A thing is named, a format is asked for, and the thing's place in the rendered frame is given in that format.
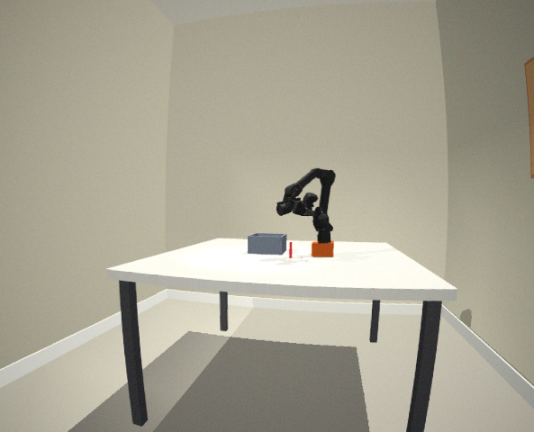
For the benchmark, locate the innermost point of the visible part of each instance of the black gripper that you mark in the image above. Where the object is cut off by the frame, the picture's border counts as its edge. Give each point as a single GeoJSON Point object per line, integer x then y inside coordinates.
{"type": "Point", "coordinates": [305, 209]}

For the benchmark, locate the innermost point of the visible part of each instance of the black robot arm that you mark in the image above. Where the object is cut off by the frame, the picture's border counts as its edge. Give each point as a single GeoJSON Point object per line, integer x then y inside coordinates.
{"type": "Point", "coordinates": [327, 179]}

